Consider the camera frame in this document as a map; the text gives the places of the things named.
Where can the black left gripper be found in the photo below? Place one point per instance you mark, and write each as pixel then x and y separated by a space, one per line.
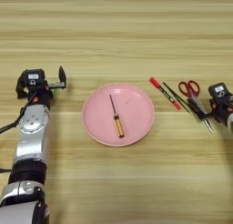
pixel 42 92

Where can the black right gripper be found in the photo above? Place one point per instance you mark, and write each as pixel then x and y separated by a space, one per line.
pixel 223 110

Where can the red marker pen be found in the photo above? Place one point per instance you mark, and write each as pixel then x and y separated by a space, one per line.
pixel 165 92

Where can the pink round plate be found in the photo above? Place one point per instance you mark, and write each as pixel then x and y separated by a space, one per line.
pixel 133 118

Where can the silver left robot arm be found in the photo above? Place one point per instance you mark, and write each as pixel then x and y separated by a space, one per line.
pixel 30 148

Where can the black box white label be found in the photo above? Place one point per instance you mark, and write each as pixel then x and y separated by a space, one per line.
pixel 219 90
pixel 34 76

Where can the green object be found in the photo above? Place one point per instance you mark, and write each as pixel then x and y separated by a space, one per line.
pixel 55 92

